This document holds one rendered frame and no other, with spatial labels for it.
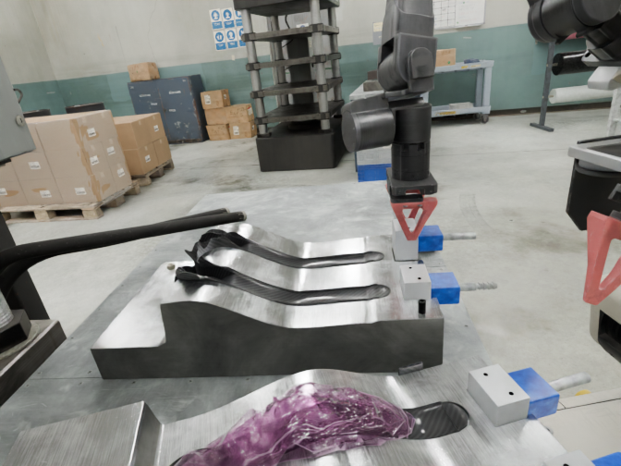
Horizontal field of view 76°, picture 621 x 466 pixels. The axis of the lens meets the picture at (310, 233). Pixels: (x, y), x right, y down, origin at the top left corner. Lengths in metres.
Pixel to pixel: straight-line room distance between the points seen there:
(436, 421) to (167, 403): 0.35
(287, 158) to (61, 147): 2.25
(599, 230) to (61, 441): 0.51
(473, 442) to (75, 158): 4.12
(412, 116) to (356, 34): 6.49
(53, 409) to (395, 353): 0.48
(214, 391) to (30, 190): 4.29
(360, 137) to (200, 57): 7.35
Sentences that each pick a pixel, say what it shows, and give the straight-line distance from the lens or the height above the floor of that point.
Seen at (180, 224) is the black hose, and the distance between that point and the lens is 1.02.
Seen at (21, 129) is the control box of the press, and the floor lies 1.13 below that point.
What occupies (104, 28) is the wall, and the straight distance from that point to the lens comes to 8.81.
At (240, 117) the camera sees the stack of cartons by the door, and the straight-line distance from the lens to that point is 7.24.
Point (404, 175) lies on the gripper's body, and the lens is 0.61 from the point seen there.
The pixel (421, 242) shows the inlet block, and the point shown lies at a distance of 0.66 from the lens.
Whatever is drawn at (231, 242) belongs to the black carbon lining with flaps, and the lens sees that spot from 0.68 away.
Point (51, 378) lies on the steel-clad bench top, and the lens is 0.77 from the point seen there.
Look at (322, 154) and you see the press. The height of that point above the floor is 0.17.
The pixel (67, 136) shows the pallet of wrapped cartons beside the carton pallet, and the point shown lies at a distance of 4.28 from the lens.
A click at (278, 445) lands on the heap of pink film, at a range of 0.39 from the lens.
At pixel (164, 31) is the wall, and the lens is 8.15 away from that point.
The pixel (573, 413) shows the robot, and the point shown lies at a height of 0.28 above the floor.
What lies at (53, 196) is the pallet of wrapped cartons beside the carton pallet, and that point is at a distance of 4.63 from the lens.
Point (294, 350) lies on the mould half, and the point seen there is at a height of 0.84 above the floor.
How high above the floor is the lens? 1.21
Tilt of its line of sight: 24 degrees down
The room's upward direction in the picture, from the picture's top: 7 degrees counter-clockwise
